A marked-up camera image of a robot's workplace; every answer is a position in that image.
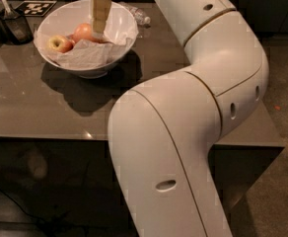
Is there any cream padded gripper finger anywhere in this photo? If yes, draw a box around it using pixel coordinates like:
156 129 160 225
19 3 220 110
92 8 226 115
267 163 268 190
91 0 111 35

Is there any large red apple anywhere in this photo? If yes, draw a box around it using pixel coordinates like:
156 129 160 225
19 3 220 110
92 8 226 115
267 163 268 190
72 23 102 42

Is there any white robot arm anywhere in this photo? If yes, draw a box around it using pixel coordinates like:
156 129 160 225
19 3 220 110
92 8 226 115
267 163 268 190
108 0 269 237

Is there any white bowl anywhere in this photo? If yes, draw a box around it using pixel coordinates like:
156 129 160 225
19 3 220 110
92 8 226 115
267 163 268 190
34 0 139 80

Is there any yellow-red apple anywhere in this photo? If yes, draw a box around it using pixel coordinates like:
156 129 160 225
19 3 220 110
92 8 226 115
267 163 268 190
47 35 73 53

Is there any white crumpled paper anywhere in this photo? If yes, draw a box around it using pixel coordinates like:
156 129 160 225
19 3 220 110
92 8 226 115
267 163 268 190
34 10 139 69

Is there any clear plastic water bottle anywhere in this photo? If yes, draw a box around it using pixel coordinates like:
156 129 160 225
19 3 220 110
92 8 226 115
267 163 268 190
119 2 151 27

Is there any black fiducial marker card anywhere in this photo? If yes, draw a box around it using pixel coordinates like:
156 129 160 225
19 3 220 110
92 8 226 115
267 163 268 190
16 0 56 17

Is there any black scoop with white handle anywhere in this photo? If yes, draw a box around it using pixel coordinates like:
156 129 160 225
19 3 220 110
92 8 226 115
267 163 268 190
0 0 33 45

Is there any black cable on floor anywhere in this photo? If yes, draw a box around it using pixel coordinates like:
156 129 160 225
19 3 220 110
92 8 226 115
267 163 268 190
0 176 89 237

